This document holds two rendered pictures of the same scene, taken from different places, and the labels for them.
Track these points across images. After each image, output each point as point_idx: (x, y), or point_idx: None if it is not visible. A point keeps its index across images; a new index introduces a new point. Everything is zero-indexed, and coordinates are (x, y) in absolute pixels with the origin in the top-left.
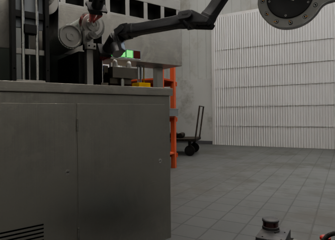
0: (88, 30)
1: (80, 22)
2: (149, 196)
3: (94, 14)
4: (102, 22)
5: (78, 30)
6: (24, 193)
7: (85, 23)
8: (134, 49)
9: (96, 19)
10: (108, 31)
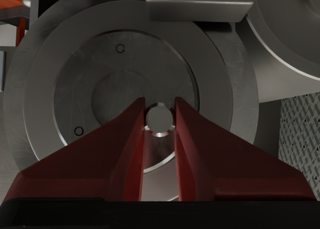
0: (176, 38)
1: (249, 116)
2: None
3: (225, 199)
4: (22, 144)
5: (273, 36)
6: None
7: (205, 108)
8: None
9: (116, 123)
10: (1, 149)
